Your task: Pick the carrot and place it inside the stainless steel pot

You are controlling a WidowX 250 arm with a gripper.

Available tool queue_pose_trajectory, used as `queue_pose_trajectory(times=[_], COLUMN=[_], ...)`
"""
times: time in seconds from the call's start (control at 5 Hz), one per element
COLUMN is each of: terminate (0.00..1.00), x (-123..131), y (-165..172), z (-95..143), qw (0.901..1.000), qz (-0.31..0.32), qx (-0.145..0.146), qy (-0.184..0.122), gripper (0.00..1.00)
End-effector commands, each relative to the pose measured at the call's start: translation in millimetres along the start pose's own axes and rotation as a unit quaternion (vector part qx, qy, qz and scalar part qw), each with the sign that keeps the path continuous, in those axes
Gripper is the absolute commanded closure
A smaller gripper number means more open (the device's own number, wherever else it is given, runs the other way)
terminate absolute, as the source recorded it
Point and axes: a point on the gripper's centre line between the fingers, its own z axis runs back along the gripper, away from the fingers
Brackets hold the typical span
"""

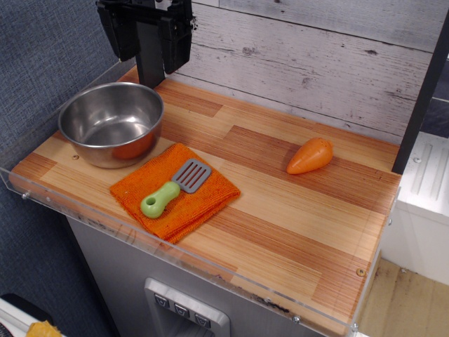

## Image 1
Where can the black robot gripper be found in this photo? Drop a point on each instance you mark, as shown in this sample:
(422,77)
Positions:
(175,29)

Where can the orange toy carrot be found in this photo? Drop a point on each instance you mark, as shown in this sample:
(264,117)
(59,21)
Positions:
(314,154)

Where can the silver metal pot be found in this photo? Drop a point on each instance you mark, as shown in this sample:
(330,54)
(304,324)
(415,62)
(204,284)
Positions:
(113,125)

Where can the orange folded cloth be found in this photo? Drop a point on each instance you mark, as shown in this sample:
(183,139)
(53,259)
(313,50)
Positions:
(186,212)

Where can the grey toy fridge cabinet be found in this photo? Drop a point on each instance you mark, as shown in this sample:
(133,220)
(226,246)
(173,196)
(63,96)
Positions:
(120,271)

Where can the silver dispenser button panel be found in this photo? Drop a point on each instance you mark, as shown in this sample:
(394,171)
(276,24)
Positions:
(174,313)

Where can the white black device corner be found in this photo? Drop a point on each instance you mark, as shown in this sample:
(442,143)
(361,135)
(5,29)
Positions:
(17,315)

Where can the yellow object at corner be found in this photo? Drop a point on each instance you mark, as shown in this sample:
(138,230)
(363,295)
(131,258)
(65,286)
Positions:
(43,329)

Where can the clear acrylic edge guard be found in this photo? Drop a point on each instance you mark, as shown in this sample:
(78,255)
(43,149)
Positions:
(304,245)

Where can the white toy sink unit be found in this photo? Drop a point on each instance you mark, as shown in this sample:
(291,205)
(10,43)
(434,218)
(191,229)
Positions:
(416,233)

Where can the black left vertical post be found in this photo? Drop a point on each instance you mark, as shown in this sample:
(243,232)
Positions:
(149,61)

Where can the black vertical post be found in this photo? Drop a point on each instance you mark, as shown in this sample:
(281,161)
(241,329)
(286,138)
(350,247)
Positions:
(425,95)
(149,61)

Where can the green handled grey spatula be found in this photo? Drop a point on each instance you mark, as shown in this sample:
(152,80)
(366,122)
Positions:
(188,178)

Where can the black right vertical post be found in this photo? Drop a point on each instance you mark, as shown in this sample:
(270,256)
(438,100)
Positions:
(425,95)

